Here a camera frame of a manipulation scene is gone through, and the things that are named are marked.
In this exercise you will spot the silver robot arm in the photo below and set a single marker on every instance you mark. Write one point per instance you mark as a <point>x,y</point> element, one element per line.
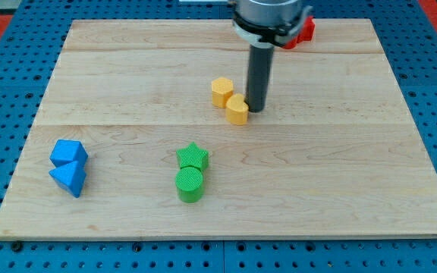
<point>268,23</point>

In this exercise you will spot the green star block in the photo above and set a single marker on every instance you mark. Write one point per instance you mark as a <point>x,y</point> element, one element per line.
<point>193,156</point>

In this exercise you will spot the blue cube block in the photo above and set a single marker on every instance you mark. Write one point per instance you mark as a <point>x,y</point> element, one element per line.
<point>67,151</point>

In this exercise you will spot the yellow heart block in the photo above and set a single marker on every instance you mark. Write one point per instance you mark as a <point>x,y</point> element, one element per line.
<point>236,110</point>

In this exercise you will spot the yellow hexagon block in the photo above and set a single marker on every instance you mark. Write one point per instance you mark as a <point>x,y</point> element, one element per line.
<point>222,90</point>

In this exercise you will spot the green cylinder block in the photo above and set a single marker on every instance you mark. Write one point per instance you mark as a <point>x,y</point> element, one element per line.
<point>189,184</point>

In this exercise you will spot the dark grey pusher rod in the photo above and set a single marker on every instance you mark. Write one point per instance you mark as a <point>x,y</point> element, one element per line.
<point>258,74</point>

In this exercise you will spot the wooden board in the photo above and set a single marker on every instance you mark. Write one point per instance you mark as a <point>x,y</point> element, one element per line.
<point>335,154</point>

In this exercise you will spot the red block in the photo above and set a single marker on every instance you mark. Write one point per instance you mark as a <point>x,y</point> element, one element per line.
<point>305,35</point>

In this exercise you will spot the blue triangle block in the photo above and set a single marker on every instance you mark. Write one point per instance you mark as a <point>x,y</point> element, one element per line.
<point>70,177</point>

